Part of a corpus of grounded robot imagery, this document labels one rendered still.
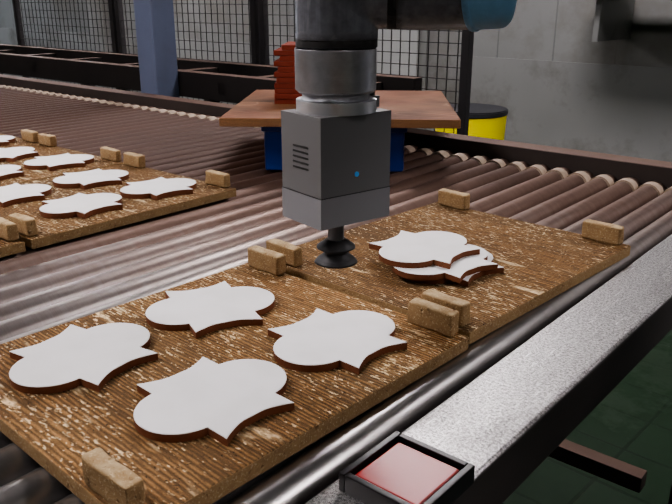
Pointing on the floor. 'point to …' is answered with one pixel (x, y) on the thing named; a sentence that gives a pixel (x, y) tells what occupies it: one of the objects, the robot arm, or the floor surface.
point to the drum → (487, 121)
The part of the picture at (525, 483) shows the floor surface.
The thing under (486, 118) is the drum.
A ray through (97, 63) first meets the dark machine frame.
